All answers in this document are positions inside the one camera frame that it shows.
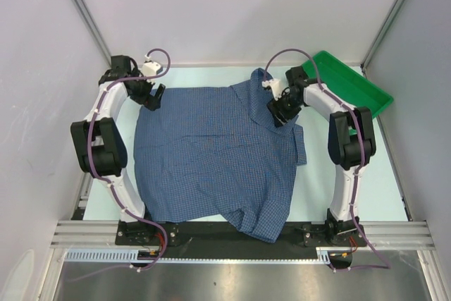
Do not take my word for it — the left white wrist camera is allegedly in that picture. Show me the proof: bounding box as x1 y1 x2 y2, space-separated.
140 56 163 77

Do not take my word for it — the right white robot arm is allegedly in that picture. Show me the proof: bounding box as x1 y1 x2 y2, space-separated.
261 66 376 245

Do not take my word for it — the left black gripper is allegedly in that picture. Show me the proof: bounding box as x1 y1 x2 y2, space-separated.
129 68 165 111

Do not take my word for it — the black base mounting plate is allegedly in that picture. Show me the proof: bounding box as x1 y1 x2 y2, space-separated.
116 221 367 262

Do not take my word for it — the grey slotted cable duct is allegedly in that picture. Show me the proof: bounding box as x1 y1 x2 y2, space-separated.
63 247 351 266

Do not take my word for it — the green plastic tray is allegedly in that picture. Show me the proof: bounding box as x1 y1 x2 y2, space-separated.
313 51 393 118

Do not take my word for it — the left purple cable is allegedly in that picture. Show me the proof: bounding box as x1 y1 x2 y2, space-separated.
66 48 173 283

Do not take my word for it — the aluminium frame rail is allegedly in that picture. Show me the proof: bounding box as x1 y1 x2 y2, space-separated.
51 221 435 250

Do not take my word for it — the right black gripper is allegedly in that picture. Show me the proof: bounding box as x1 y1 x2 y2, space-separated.
266 90 303 128

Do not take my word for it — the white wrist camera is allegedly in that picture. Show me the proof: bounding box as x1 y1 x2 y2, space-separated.
140 56 163 77
261 79 285 101

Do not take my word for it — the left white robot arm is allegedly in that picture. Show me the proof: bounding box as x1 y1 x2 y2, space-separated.
70 52 170 245

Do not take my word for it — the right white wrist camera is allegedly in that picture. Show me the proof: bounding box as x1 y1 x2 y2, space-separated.
261 79 285 101

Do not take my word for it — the blue checkered long sleeve shirt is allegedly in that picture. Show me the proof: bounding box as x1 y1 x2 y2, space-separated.
133 68 307 243

